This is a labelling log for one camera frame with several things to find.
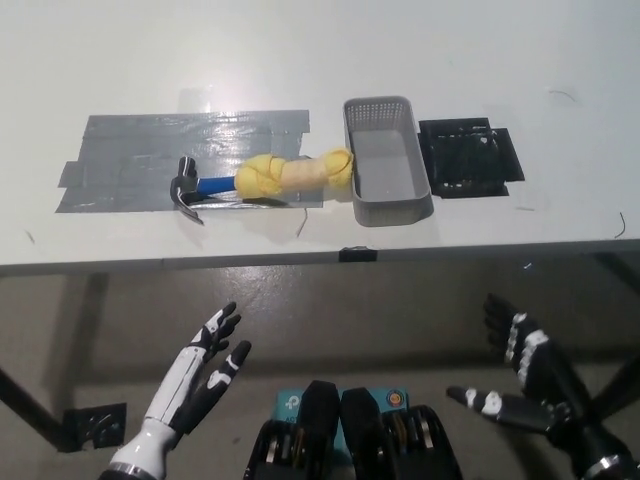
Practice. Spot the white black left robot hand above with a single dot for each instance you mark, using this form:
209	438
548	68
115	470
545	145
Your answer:
185	385

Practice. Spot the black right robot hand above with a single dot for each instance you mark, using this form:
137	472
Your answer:
555	390

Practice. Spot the blue hammer with yellow wrapping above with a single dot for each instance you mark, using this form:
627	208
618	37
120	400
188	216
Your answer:
265	177

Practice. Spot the black robot torso blocks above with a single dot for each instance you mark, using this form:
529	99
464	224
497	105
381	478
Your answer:
365	430

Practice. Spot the black tape patch on desk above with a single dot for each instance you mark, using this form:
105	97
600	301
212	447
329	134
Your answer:
465	160

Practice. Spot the gray plastic basket container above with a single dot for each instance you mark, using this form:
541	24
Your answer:
390	175

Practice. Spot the teal box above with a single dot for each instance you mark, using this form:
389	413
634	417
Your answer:
291	407

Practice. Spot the grey table leg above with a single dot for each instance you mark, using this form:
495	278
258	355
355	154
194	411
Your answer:
95	310

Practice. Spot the black diagonal table brace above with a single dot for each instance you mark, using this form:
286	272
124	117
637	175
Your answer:
30	407

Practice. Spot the grey duct tape patch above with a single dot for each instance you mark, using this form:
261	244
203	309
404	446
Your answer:
150	145

